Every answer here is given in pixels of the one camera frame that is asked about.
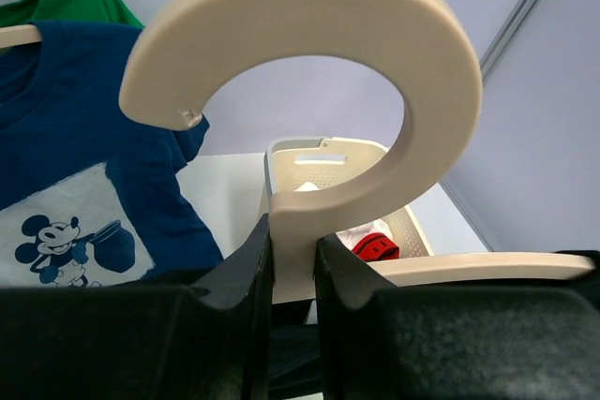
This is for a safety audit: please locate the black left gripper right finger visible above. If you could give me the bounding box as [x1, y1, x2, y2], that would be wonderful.
[315, 236, 599, 399]

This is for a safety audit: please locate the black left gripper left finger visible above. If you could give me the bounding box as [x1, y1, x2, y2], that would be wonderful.
[1, 217, 273, 399]

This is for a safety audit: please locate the black t shirt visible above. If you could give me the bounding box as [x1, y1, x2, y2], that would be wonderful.
[140, 249, 600, 400]

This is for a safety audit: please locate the white red print t shirt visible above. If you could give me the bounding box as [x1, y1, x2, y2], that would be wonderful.
[294, 181, 393, 248]

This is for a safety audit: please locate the beige wooden hanger front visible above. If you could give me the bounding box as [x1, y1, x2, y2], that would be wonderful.
[117, 0, 593, 304]

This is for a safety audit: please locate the beige wooden hanger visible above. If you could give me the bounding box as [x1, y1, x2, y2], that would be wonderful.
[117, 0, 593, 304]
[0, 24, 42, 49]

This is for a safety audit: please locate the navy blue t shirt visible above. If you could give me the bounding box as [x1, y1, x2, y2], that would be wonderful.
[1, 21, 222, 288]

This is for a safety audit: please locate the beige wooden hanger middle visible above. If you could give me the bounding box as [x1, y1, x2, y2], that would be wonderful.
[0, 24, 42, 49]

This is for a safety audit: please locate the green t shirt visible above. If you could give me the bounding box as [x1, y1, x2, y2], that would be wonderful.
[1, 0, 143, 28]

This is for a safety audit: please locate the cream plastic laundry basket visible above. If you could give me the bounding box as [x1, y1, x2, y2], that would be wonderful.
[258, 137, 433, 262]

